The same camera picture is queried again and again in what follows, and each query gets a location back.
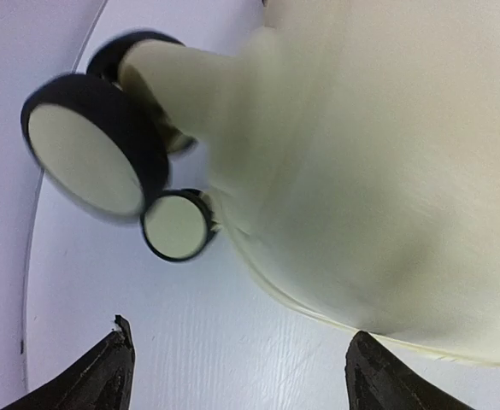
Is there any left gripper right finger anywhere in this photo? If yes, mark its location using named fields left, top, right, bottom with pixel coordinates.
left=345, top=331, right=469, bottom=410

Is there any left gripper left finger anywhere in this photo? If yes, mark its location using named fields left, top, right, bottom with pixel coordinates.
left=3, top=315, right=135, bottom=410

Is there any pale green hard-shell suitcase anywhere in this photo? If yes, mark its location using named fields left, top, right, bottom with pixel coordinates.
left=21, top=1, right=500, bottom=365

